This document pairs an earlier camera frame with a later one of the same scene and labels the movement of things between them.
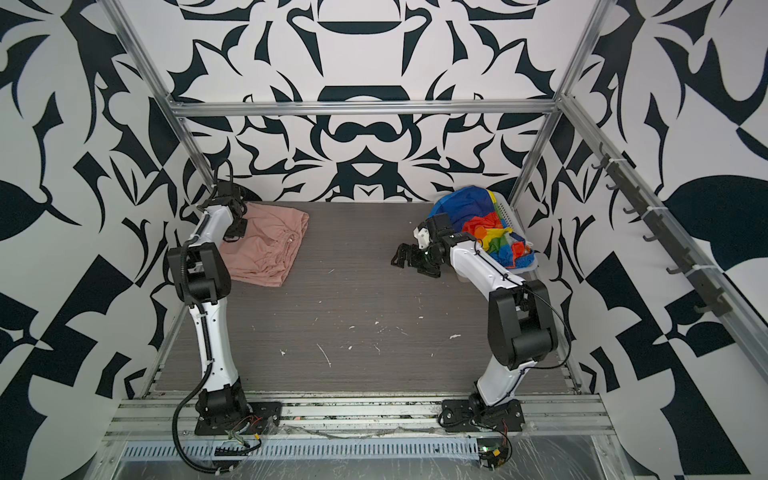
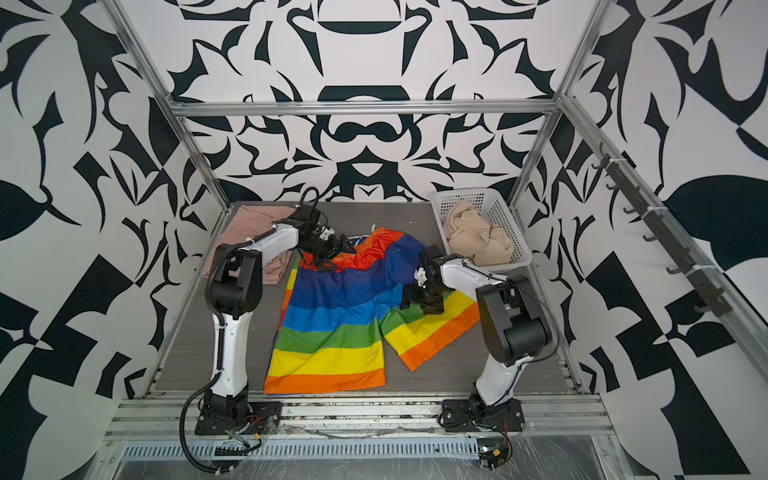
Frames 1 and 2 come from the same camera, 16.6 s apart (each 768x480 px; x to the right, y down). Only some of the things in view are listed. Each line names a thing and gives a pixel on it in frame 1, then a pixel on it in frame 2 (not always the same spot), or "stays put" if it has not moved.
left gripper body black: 239,230 -> 324,251
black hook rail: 712,297 stays put
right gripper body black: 427,261 -> 425,296
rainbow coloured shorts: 474,210 -> 336,327
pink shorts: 272,239 stays put
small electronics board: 492,452 stays put
